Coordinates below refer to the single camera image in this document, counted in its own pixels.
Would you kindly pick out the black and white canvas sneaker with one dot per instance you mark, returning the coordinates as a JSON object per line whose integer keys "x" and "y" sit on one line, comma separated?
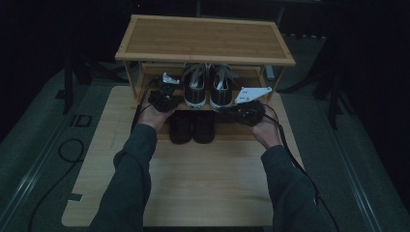
{"x": 220, "y": 95}
{"x": 194, "y": 93}

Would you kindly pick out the small grey block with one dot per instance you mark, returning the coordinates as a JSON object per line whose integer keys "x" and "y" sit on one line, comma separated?
{"x": 270, "y": 72}

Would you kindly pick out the black mesh shoe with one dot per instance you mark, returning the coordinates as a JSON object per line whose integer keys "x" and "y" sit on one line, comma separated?
{"x": 203, "y": 129}
{"x": 180, "y": 129}

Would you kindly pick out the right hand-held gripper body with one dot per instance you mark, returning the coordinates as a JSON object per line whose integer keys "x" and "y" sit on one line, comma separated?
{"x": 248, "y": 112}

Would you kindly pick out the person's right hand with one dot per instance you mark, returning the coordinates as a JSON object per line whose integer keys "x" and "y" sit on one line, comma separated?
{"x": 267, "y": 132}

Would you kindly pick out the grey floor rail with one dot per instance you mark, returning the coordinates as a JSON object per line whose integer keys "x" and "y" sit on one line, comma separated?
{"x": 29, "y": 183}
{"x": 354, "y": 183}

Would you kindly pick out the wooden shoe rack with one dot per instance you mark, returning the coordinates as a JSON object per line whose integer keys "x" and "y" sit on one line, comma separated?
{"x": 206, "y": 38}

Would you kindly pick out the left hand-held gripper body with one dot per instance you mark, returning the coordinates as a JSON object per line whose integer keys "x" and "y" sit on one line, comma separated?
{"x": 164, "y": 101}

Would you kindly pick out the person's left hand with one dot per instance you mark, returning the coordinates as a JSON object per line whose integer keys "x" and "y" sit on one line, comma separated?
{"x": 153, "y": 117}

